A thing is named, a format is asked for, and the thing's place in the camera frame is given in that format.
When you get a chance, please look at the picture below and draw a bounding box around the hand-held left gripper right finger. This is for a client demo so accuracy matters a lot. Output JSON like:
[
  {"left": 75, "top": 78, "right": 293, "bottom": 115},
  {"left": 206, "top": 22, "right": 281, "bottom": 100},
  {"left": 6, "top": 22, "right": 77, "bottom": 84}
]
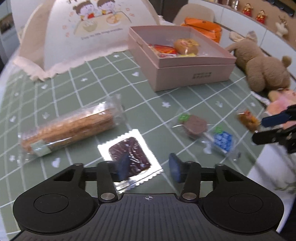
[{"left": 169, "top": 153, "right": 245, "bottom": 202}]

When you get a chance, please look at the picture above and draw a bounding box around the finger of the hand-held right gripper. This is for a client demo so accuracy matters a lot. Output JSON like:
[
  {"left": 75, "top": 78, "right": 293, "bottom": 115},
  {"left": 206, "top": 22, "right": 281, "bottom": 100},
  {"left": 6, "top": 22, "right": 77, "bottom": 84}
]
[
  {"left": 261, "top": 108, "right": 296, "bottom": 127},
  {"left": 252, "top": 126, "right": 296, "bottom": 153}
]

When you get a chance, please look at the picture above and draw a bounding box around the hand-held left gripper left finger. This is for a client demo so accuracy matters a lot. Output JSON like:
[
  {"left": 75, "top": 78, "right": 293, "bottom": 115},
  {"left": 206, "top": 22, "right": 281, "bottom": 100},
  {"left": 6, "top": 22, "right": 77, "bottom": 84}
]
[{"left": 53, "top": 153, "right": 130, "bottom": 202}]

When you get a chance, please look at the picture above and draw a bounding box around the maroon foil snack packet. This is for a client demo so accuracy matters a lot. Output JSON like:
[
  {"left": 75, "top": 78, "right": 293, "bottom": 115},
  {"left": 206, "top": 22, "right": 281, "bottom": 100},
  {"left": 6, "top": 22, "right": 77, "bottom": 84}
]
[{"left": 97, "top": 130, "right": 163, "bottom": 193}]

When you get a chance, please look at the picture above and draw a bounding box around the orange candy packet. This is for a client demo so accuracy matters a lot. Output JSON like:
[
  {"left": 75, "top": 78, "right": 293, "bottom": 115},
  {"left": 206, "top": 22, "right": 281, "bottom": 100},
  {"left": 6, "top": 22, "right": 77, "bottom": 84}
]
[{"left": 236, "top": 110, "right": 262, "bottom": 132}]

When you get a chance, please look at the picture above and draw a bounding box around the blue candy packet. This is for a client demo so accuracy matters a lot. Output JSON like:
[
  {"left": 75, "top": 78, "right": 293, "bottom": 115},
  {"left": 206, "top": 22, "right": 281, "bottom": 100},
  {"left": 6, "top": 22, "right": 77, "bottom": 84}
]
[{"left": 203, "top": 127, "right": 241, "bottom": 160}]

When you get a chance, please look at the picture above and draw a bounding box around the brown cookie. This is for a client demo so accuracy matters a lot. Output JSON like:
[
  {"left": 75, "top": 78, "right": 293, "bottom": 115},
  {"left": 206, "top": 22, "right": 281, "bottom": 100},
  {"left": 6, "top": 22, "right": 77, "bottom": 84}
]
[{"left": 171, "top": 112, "right": 211, "bottom": 141}]

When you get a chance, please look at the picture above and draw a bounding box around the long biscuit packet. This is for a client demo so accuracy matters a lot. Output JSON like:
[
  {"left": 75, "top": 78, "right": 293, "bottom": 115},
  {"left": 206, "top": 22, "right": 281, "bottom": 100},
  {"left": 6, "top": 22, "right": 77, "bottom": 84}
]
[{"left": 18, "top": 94, "right": 127, "bottom": 158}]

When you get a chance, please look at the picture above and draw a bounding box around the pink cardboard box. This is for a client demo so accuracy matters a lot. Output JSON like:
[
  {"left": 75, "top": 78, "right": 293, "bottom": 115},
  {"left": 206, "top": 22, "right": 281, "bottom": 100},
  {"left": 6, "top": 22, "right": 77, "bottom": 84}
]
[{"left": 128, "top": 25, "right": 236, "bottom": 92}]

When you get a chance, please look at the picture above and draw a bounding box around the yellow cake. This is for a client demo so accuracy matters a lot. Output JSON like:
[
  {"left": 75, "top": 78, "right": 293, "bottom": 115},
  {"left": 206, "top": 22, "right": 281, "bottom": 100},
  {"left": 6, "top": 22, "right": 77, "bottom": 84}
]
[{"left": 173, "top": 38, "right": 199, "bottom": 56}]

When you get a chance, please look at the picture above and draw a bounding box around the red snack packet with picture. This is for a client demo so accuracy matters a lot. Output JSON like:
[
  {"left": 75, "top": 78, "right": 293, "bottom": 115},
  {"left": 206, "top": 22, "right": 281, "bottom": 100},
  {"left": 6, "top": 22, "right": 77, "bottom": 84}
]
[{"left": 148, "top": 44, "right": 178, "bottom": 58}]

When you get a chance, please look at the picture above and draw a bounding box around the pink plush toy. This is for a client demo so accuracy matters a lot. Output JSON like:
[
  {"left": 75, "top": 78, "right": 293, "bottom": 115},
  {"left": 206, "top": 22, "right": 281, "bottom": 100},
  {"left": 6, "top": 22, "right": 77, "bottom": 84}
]
[{"left": 266, "top": 89, "right": 296, "bottom": 114}]

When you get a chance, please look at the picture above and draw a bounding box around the white plush tag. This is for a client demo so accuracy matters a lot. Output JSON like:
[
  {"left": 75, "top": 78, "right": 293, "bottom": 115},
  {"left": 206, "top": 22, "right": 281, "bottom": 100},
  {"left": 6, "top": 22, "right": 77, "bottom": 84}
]
[{"left": 251, "top": 91, "right": 270, "bottom": 105}]

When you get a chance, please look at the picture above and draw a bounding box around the brown plush bear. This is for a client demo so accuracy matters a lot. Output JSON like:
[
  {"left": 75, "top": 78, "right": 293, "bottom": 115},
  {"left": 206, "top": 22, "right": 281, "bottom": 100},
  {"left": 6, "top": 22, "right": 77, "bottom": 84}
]
[{"left": 225, "top": 31, "right": 292, "bottom": 92}]

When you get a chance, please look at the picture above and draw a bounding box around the green grid tablecloth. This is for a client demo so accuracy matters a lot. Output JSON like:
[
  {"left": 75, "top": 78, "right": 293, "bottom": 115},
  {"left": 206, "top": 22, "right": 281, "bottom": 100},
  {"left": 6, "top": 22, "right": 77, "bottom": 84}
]
[{"left": 0, "top": 50, "right": 278, "bottom": 232}]

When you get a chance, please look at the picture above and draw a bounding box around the white deer figurine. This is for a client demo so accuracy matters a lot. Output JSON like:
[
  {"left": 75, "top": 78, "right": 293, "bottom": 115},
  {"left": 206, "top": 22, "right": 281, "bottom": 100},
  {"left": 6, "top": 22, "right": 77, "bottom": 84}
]
[{"left": 275, "top": 15, "right": 288, "bottom": 37}]

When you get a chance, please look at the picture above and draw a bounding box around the red gold figurine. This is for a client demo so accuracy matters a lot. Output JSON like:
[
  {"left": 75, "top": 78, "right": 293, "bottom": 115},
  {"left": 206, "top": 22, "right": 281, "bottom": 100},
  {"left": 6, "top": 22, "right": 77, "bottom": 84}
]
[
  {"left": 242, "top": 3, "right": 253, "bottom": 16},
  {"left": 255, "top": 10, "right": 267, "bottom": 24}
]

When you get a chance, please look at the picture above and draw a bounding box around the white counter cabinet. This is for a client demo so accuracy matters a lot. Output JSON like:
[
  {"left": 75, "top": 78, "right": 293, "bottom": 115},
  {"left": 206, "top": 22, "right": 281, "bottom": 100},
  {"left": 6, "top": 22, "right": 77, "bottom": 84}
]
[{"left": 188, "top": 0, "right": 296, "bottom": 84}]

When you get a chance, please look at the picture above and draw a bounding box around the orange bag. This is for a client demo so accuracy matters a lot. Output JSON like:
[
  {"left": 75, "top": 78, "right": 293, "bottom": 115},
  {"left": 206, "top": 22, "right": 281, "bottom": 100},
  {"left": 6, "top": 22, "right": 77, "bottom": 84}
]
[{"left": 180, "top": 17, "right": 223, "bottom": 43}]

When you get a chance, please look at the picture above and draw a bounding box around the printed mesh food cover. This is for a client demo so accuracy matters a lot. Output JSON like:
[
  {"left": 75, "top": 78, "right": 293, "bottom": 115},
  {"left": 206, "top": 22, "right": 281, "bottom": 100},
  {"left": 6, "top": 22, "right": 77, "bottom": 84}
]
[{"left": 13, "top": 0, "right": 160, "bottom": 81}]

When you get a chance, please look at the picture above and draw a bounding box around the beige chair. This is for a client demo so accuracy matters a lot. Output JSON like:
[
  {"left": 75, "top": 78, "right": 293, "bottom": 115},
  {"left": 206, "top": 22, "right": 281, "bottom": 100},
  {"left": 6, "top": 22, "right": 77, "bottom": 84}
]
[{"left": 173, "top": 3, "right": 215, "bottom": 26}]

